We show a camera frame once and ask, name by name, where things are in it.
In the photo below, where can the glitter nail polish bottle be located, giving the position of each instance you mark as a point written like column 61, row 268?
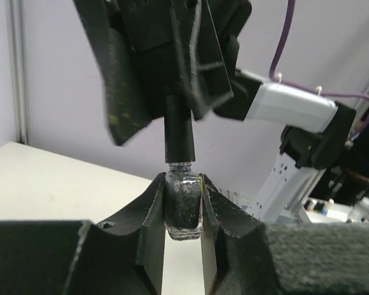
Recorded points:
column 183, row 202

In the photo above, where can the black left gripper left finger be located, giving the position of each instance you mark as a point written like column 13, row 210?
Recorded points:
column 123, row 254

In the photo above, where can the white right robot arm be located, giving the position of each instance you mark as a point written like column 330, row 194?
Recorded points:
column 176, row 60

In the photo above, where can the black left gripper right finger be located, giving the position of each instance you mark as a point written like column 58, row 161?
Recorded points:
column 242, row 255

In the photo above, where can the left aluminium frame post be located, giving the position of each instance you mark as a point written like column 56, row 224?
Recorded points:
column 16, row 34

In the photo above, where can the aluminium front rail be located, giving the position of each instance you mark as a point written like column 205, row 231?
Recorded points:
column 307, row 196

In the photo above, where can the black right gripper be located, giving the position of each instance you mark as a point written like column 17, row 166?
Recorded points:
column 128, row 40

